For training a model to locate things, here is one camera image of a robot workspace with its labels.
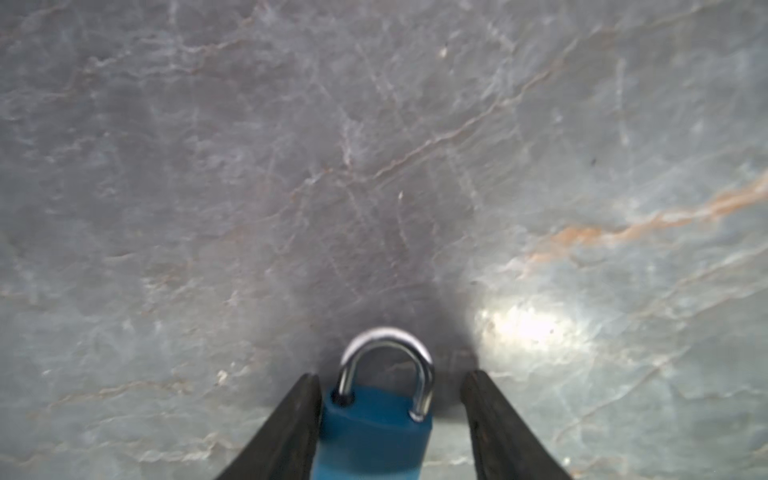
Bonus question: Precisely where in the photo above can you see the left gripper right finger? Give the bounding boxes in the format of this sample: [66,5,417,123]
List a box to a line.
[460,370,571,480]

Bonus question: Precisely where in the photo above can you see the small blue padlock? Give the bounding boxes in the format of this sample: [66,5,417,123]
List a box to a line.
[310,327,435,479]

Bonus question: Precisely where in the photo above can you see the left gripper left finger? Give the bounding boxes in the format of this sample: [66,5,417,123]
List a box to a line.
[218,374,322,480]

